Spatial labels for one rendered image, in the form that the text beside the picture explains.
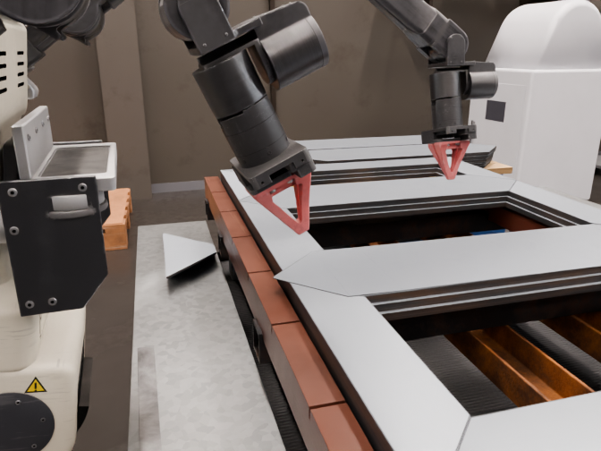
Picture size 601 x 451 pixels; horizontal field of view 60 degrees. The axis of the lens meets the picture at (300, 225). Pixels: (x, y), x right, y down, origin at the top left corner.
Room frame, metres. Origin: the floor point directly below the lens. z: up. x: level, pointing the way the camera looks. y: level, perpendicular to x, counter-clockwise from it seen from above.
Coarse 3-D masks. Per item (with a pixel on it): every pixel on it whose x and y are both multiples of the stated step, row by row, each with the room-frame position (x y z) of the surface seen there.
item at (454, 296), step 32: (512, 192) 1.23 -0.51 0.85; (576, 224) 1.02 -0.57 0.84; (288, 288) 0.72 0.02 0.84; (448, 288) 0.70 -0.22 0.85; (480, 288) 0.72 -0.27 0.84; (512, 288) 0.72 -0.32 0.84; (544, 288) 0.74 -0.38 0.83; (576, 288) 0.75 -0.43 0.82; (320, 352) 0.56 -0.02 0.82; (384, 448) 0.38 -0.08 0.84
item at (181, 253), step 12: (168, 240) 1.25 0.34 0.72; (180, 240) 1.25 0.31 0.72; (192, 240) 1.25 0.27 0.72; (168, 252) 1.16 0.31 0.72; (180, 252) 1.16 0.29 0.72; (192, 252) 1.16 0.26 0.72; (204, 252) 1.16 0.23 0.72; (168, 264) 1.09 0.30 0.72; (180, 264) 1.09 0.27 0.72; (192, 264) 1.10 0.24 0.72; (168, 276) 1.03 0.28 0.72
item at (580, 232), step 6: (558, 228) 0.96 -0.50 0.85; (564, 228) 0.96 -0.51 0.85; (570, 228) 0.96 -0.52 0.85; (576, 228) 0.96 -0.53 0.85; (582, 228) 0.96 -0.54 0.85; (588, 228) 0.96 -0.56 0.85; (594, 228) 0.96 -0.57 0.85; (570, 234) 0.92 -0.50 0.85; (576, 234) 0.92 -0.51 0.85; (582, 234) 0.92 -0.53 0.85; (588, 234) 0.92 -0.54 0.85; (594, 234) 0.92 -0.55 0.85; (600, 234) 0.92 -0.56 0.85; (582, 240) 0.89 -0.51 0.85; (588, 240) 0.89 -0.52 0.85; (594, 240) 0.89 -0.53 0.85; (600, 240) 0.89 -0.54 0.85; (594, 246) 0.86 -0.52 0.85; (600, 246) 0.86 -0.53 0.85
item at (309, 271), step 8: (304, 256) 0.81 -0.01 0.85; (312, 256) 0.81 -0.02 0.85; (296, 264) 0.78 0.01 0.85; (304, 264) 0.78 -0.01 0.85; (312, 264) 0.78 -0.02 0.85; (320, 264) 0.78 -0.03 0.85; (296, 272) 0.74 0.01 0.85; (304, 272) 0.74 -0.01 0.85; (312, 272) 0.74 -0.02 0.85; (320, 272) 0.74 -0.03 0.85; (328, 272) 0.74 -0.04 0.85; (296, 280) 0.71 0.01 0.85; (304, 280) 0.71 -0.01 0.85; (312, 280) 0.71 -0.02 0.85; (320, 280) 0.71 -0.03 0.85; (328, 280) 0.71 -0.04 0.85; (336, 280) 0.71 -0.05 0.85; (320, 288) 0.69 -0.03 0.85; (328, 288) 0.69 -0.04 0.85; (336, 288) 0.69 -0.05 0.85
